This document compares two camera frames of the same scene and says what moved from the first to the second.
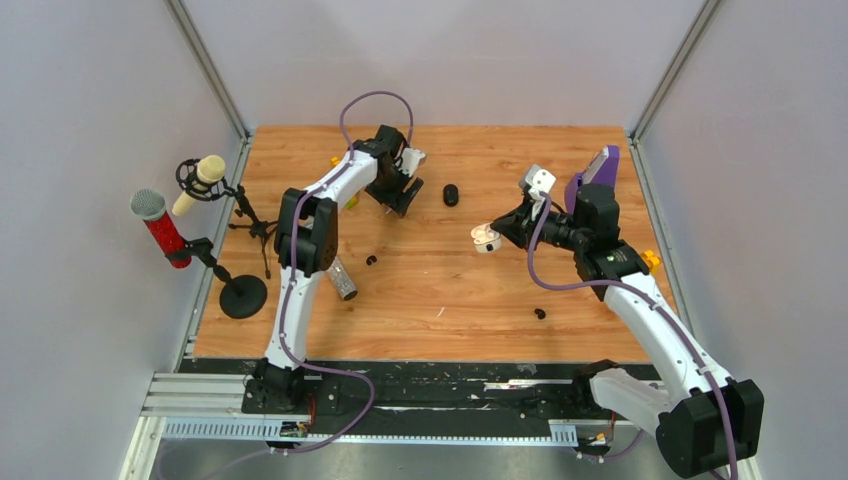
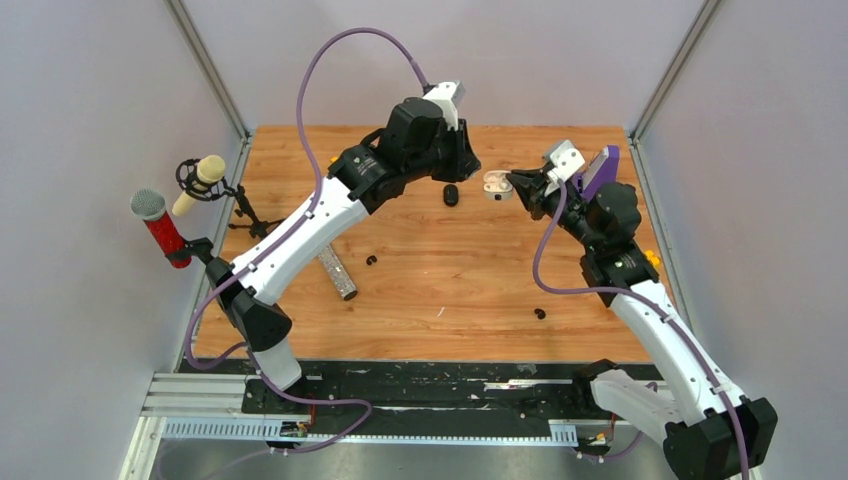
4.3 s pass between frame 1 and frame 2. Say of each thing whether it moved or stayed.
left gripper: moved
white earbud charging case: moved
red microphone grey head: stayed
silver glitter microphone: stayed
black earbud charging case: stayed
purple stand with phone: stayed
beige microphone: stayed
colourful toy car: stayed
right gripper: moved
